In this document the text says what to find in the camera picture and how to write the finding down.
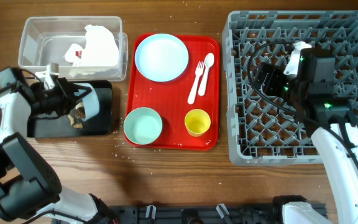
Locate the black plastic tray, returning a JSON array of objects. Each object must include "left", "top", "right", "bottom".
[{"left": 27, "top": 80, "right": 112, "bottom": 138}]

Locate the white paper napkin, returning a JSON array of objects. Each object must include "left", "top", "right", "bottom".
[{"left": 64, "top": 25, "right": 119, "bottom": 67}]

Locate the red serving tray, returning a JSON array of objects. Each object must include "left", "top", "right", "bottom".
[{"left": 125, "top": 34, "right": 220, "bottom": 151}]

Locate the yellow plastic cup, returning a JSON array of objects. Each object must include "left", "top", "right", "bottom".
[{"left": 185, "top": 109, "right": 211, "bottom": 137}]

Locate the right black cable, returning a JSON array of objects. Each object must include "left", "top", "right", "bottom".
[{"left": 246, "top": 40, "right": 358, "bottom": 218}]

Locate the clear plastic bin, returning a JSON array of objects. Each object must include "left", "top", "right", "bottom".
[{"left": 18, "top": 16, "right": 128, "bottom": 82}]

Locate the white plastic fork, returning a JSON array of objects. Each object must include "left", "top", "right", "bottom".
[{"left": 187, "top": 61, "right": 204, "bottom": 105}]

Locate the light blue bowl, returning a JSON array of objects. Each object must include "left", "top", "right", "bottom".
[{"left": 76, "top": 83, "right": 99, "bottom": 121}]

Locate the white plastic spoon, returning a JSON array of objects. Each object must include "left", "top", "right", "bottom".
[{"left": 198, "top": 53, "right": 214, "bottom": 96}]

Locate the light blue plate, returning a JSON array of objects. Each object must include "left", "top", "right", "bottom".
[{"left": 134, "top": 34, "right": 190, "bottom": 82}]

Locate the grey dishwasher rack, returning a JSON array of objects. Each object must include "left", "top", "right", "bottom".
[{"left": 222, "top": 11, "right": 358, "bottom": 166}]

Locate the mint green bowl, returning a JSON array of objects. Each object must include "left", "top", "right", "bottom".
[{"left": 124, "top": 107, "right": 163, "bottom": 145}]

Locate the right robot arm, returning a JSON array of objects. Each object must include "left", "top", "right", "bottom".
[{"left": 247, "top": 48, "right": 358, "bottom": 223}]

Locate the food scraps and rice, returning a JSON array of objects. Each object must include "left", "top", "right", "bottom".
[{"left": 67, "top": 102, "right": 86, "bottom": 129}]

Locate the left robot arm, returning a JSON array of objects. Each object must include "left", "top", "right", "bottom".
[{"left": 0, "top": 67, "right": 119, "bottom": 223}]

